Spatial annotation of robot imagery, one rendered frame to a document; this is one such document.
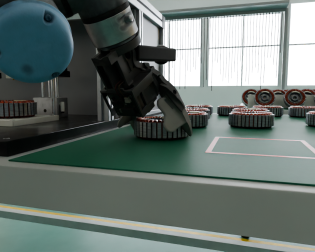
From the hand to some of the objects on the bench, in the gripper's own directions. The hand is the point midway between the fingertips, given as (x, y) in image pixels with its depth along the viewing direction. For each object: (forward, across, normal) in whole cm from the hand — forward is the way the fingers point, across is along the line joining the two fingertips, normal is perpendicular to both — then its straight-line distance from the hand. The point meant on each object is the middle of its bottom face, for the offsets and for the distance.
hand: (163, 129), depth 58 cm
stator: (+1, 0, -1) cm, 1 cm away
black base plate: (-7, -45, -14) cm, 48 cm away
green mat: (+16, +9, +20) cm, 27 cm away
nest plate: (-8, -33, -10) cm, 36 cm away
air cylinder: (0, -38, +1) cm, 38 cm away
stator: (+16, +9, +22) cm, 29 cm away
